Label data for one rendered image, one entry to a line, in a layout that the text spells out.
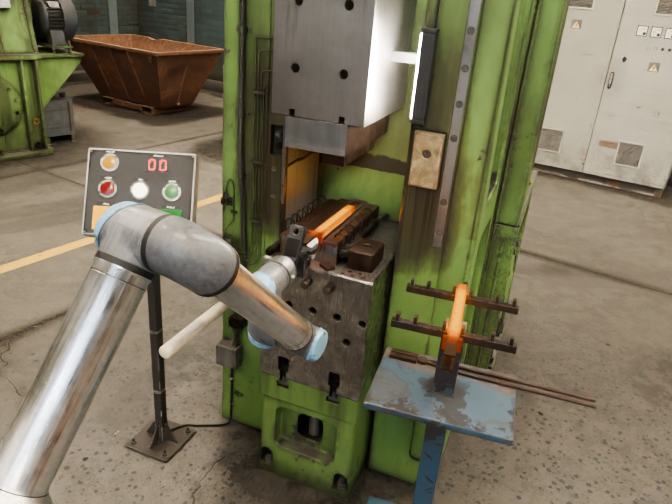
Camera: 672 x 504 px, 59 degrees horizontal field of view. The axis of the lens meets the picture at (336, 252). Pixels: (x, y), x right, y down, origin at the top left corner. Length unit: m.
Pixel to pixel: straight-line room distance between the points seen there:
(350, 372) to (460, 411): 0.45
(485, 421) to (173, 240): 0.98
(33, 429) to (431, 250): 1.25
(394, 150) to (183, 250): 1.28
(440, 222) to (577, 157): 5.15
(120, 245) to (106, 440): 1.58
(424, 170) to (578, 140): 5.18
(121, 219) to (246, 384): 1.44
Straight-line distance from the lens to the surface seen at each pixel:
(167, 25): 10.99
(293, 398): 2.15
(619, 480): 2.81
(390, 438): 2.36
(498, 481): 2.58
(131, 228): 1.16
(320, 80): 1.76
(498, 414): 1.72
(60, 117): 6.98
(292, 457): 2.33
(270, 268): 1.60
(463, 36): 1.78
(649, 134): 6.83
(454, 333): 1.49
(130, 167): 2.02
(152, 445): 2.56
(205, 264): 1.11
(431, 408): 1.68
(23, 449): 1.21
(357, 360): 1.95
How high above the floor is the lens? 1.73
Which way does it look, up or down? 24 degrees down
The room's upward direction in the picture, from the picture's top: 5 degrees clockwise
